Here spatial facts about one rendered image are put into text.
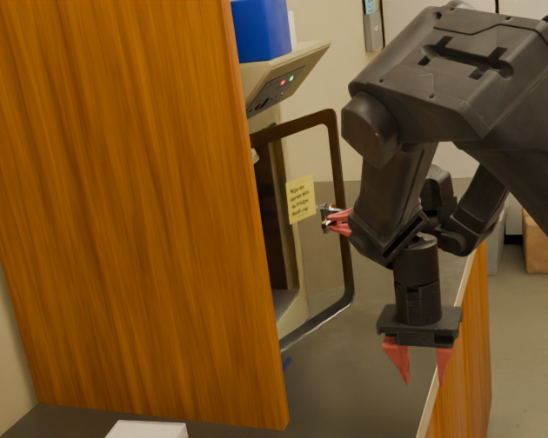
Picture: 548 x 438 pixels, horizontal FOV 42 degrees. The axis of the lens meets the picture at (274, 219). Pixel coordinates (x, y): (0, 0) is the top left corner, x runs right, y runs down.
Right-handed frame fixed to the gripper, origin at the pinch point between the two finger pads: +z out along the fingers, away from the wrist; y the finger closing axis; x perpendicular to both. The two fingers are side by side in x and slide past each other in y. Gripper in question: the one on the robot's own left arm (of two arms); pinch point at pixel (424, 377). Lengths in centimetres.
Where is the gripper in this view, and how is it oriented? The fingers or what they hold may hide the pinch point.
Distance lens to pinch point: 98.3
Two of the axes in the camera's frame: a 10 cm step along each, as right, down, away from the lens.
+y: -9.3, 0.1, 3.8
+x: -3.5, 3.3, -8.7
